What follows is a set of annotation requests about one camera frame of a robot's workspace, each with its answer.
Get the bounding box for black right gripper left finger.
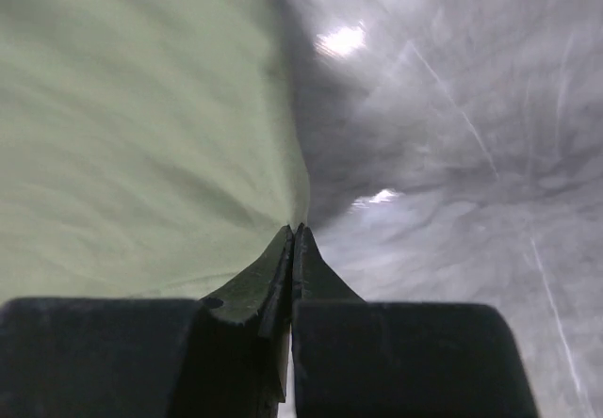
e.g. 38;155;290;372
1;227;294;417

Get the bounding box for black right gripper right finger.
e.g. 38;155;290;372
292;227;538;418

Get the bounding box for olive green tank top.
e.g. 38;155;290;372
1;0;309;299

